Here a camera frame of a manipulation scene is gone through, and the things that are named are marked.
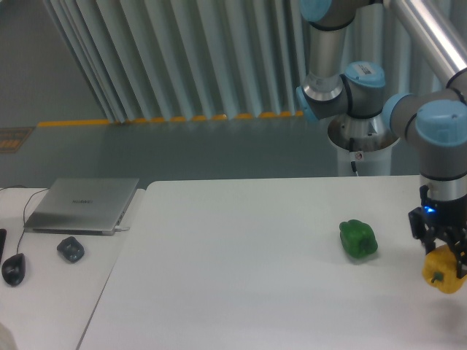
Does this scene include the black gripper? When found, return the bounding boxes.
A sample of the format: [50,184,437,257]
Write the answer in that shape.
[408,185,466,279]

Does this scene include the yellow bell pepper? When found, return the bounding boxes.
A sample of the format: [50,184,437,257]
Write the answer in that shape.
[422,245,466,294]

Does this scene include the black computer mouse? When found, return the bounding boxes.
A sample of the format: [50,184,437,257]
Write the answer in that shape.
[1,253,26,287]

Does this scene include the cream striped sleeve forearm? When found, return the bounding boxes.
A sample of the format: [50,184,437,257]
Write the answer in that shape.
[0,324,18,350]

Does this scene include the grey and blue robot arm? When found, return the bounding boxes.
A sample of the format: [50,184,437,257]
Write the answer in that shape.
[296,1,466,279]

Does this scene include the green bell pepper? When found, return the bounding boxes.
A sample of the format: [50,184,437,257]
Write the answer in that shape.
[339,219,379,260]

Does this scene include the grey pleated curtain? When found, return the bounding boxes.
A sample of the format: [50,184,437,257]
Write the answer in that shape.
[42,0,444,125]

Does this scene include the silver laptop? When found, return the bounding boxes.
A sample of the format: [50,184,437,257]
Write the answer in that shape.
[24,178,139,236]

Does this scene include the dark grey earbuds case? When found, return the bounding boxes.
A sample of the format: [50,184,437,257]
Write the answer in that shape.
[57,236,85,263]

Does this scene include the black keyboard edge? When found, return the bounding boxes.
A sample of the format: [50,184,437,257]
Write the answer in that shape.
[0,228,7,260]

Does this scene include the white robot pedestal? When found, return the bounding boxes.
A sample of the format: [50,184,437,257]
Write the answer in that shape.
[328,114,398,176]

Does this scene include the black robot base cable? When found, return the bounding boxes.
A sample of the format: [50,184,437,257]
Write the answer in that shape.
[348,136,360,177]

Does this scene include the black mouse cable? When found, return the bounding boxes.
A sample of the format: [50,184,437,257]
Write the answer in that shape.
[0,186,50,256]

